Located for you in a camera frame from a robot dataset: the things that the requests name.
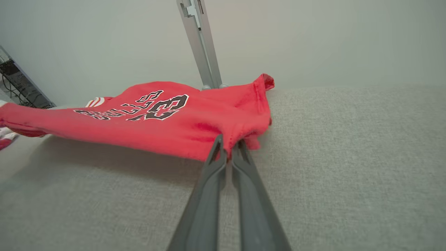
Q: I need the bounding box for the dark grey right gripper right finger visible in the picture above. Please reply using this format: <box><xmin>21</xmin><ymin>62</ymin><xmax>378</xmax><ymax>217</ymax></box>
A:
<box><xmin>231</xmin><ymin>139</ymin><xmax>292</xmax><ymax>251</ymax></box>

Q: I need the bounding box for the black cable rack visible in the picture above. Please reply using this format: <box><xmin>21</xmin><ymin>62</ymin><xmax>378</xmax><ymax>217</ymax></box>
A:
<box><xmin>0</xmin><ymin>45</ymin><xmax>56</xmax><ymax>109</ymax></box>

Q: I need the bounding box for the red basketball jersey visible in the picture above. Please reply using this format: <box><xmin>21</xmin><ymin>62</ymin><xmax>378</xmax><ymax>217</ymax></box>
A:
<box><xmin>0</xmin><ymin>73</ymin><xmax>275</xmax><ymax>162</ymax></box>

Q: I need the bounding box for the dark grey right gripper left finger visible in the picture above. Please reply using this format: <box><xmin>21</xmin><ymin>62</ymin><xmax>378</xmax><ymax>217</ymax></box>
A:
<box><xmin>167</xmin><ymin>134</ymin><xmax>229</xmax><ymax>251</ymax></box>

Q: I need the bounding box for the grey metal post with hinge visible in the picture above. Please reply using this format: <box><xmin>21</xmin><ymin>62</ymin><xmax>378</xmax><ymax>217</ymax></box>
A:
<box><xmin>176</xmin><ymin>0</ymin><xmax>229</xmax><ymax>90</ymax></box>

